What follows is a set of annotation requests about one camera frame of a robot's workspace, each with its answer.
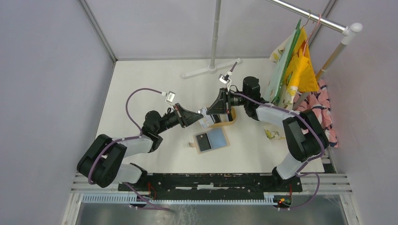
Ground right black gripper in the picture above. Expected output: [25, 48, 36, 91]
[207, 88, 249, 115]

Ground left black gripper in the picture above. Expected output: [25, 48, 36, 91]
[156, 103, 204, 135]

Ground tan oval card holder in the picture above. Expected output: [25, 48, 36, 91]
[198, 107, 237, 128]

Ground thin white card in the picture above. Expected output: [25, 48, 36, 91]
[199, 107, 214, 129]

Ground light blue card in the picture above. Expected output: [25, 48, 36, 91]
[207, 127, 228, 150]

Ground wooden card tray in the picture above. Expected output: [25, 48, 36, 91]
[188, 127, 230, 154]

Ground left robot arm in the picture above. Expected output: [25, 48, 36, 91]
[77, 103, 204, 191]

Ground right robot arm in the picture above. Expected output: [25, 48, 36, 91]
[206, 75, 329, 191]

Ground cards in holder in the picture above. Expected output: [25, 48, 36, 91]
[211, 114, 233, 123]

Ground white clothes rack stand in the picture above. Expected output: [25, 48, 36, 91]
[181, 0, 243, 79]

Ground yellow garment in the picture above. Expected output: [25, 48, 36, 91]
[284, 29, 319, 97]

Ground pink patterned garment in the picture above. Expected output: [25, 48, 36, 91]
[297, 79, 339, 148]

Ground green clothes hanger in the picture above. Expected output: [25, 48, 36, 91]
[273, 17, 303, 103]

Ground pink clothes hanger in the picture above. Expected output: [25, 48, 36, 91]
[303, 14, 321, 56]

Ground wooden rack pole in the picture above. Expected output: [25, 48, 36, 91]
[293, 43, 347, 110]

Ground metal hanging rod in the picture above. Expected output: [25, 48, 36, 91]
[268, 0, 363, 36]

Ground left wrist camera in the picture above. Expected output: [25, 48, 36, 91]
[161, 91, 176, 104]

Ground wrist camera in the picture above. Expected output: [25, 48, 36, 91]
[161, 91, 176, 104]
[218, 72, 232, 85]

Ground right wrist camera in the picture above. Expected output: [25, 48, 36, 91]
[218, 72, 232, 85]

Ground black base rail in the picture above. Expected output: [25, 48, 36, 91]
[130, 173, 303, 200]

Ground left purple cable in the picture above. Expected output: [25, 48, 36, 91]
[87, 88, 165, 186]

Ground purple cable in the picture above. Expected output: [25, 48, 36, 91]
[228, 61, 326, 209]
[87, 88, 165, 186]

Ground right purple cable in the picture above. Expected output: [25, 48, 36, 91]
[228, 61, 326, 209]

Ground white slotted cable duct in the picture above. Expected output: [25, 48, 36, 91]
[81, 194, 277, 206]

